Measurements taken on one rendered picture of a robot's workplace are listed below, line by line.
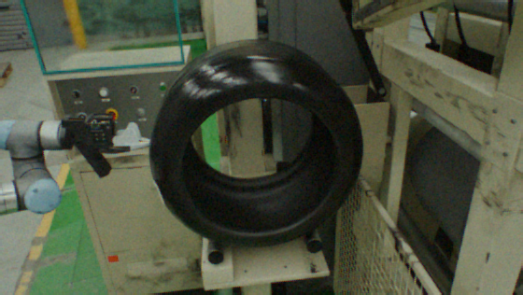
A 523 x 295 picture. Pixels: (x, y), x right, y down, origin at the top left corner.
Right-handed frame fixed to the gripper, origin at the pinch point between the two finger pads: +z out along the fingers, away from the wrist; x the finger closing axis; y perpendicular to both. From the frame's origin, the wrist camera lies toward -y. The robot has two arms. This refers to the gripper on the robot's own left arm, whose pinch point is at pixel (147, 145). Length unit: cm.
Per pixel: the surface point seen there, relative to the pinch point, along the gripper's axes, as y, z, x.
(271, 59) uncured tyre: 25.7, 30.0, -7.5
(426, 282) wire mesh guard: -14, 63, -36
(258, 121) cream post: -3.5, 32.3, 26.5
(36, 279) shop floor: -133, -84, 90
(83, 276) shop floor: -130, -57, 88
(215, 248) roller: -27.5, 18.4, -9.0
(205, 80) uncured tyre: 20.5, 15.4, -8.9
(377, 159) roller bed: -13, 74, 20
